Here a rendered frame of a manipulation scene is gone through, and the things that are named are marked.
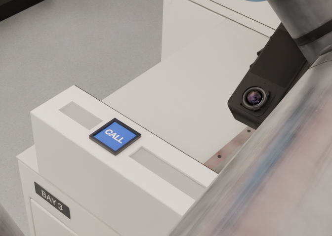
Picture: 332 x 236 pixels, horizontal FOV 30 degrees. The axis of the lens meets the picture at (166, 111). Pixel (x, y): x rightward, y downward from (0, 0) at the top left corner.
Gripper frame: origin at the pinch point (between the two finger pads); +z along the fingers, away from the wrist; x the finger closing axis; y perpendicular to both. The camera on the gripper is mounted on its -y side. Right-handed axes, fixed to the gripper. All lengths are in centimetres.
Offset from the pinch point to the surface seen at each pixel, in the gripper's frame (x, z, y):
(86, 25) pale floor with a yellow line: 162, 110, 119
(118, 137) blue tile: 25.4, 14.2, 1.0
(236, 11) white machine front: 44, 26, 59
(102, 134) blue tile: 27.5, 14.2, -0.3
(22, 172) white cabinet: 45, 32, -4
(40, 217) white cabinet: 41, 41, -4
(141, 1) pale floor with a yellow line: 158, 110, 153
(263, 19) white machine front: 37, 25, 59
